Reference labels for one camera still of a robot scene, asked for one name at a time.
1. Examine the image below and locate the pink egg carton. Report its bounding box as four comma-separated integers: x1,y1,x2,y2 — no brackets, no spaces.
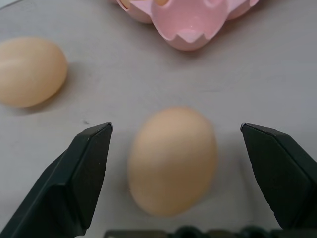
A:
108,0,261,51

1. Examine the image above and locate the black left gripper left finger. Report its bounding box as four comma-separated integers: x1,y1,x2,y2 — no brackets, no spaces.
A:
0,122,114,238

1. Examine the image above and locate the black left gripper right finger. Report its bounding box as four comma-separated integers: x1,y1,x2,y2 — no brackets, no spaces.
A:
240,122,317,230

